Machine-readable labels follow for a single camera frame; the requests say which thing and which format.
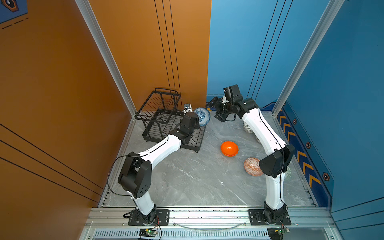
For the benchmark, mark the blue floral white bowl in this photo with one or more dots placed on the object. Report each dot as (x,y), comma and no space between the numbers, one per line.
(204,116)

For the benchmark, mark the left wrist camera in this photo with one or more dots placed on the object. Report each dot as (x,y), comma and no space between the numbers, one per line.
(187,108)

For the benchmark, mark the green geometric pattern bowl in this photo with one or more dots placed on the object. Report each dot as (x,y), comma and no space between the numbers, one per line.
(288,174)

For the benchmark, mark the right green circuit board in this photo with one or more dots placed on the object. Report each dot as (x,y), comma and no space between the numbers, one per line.
(277,233)

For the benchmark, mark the green circuit board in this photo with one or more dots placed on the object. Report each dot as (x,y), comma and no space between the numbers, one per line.
(148,234)
(277,233)

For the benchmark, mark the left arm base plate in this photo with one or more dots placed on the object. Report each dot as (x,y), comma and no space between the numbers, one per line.
(156,217)

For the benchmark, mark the red geometric pattern bowl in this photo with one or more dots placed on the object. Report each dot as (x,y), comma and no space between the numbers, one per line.
(252,167)

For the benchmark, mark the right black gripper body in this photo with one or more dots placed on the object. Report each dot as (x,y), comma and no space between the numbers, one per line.
(223,109)

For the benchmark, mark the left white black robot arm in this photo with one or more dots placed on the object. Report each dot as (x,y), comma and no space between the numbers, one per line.
(136,174)

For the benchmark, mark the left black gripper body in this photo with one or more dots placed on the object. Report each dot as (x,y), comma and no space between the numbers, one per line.
(197,126)

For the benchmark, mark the white lattice pattern bowl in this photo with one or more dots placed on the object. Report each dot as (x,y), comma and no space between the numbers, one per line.
(247,128)

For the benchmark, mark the left green circuit board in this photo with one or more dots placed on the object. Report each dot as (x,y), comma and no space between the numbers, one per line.
(148,234)

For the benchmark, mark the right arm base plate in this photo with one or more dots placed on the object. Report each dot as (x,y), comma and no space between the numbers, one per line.
(260,217)

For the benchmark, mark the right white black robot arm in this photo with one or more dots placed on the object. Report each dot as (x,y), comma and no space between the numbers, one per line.
(279,154)

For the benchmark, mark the aluminium front rail frame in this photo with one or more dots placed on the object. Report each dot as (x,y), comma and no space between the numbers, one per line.
(210,223)

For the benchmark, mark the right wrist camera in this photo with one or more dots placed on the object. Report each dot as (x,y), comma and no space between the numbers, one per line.
(233,94)

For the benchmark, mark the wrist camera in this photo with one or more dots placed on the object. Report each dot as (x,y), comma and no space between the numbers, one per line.
(233,94)
(187,108)

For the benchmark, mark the black wire dish rack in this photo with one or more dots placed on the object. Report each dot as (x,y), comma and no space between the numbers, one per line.
(161,117)

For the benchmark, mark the orange plastic bowl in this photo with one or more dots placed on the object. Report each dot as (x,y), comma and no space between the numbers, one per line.
(229,149)

